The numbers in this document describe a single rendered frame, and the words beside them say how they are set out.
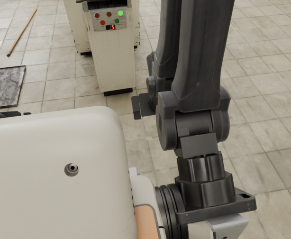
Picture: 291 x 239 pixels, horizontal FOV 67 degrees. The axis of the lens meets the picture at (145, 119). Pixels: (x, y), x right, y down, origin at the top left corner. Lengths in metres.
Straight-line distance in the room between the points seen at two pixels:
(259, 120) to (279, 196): 0.68
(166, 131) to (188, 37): 0.13
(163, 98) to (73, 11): 2.19
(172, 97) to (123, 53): 1.58
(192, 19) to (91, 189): 0.20
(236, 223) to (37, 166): 0.24
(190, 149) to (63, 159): 0.20
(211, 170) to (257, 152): 1.66
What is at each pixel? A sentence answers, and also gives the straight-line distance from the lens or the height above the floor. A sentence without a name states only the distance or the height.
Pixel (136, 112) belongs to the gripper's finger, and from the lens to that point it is 0.63.
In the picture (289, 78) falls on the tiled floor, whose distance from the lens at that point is 2.80.
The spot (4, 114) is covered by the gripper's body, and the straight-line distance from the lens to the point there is 0.69.
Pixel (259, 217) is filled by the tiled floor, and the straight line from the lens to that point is 1.75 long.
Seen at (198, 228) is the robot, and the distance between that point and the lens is 0.33.
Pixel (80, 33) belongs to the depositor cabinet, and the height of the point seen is 0.31.
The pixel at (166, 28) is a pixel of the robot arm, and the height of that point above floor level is 1.34.
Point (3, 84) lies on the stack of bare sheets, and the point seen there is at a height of 0.02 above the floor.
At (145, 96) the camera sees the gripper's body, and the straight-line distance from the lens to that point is 0.62.
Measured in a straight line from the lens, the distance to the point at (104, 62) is 1.92.
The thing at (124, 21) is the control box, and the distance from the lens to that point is 1.73.
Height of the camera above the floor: 1.52
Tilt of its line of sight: 51 degrees down
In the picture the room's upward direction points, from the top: straight up
